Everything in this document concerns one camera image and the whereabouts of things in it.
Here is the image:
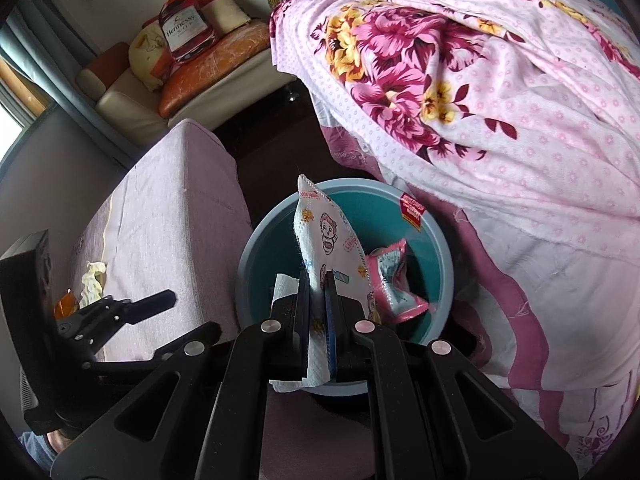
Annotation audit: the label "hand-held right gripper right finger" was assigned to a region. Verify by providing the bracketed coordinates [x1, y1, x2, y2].
[322, 270, 578, 480]

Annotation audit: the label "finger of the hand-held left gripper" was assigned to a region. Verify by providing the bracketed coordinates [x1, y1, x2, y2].
[92, 321, 223, 377]
[117, 289, 177, 324]

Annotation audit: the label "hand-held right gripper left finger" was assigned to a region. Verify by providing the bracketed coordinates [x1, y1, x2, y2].
[50, 270, 313, 480]

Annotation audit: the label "blue plastic bin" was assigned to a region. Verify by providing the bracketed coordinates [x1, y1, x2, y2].
[236, 178, 455, 398]

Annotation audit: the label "small orange wrapper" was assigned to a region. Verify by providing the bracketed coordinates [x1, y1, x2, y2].
[54, 294, 81, 319]

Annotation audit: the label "crumpled white tissue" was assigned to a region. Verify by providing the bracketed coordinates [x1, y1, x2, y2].
[80, 261, 107, 306]

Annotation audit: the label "pink snack packet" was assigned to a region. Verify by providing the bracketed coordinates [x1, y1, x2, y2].
[365, 239, 431, 323]

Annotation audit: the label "purple cloth-covered stool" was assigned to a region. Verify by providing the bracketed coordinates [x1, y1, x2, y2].
[70, 119, 253, 363]

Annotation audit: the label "person's blue jeans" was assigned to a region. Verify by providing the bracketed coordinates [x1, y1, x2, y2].
[19, 432, 57, 467]

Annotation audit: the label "beige sofa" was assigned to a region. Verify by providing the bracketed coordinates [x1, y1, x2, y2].
[75, 42, 301, 133]

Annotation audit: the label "blue-grey curtain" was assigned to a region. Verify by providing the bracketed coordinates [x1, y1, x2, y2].
[0, 0, 126, 166]

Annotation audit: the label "orange sofa cushion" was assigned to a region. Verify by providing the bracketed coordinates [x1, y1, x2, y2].
[159, 20, 271, 116]

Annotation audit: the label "yellow printed cushion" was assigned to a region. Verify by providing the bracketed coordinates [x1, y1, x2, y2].
[129, 27, 173, 92]

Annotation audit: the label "pink floral blanket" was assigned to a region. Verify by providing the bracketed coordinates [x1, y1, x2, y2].
[270, 0, 640, 466]

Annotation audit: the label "red gift bag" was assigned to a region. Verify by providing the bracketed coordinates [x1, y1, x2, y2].
[159, 0, 219, 64]

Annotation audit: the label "beige cushion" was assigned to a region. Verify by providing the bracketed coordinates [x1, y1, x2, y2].
[202, 0, 251, 36]

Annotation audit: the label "wooden window frame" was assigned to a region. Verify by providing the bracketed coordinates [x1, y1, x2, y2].
[0, 55, 53, 136]

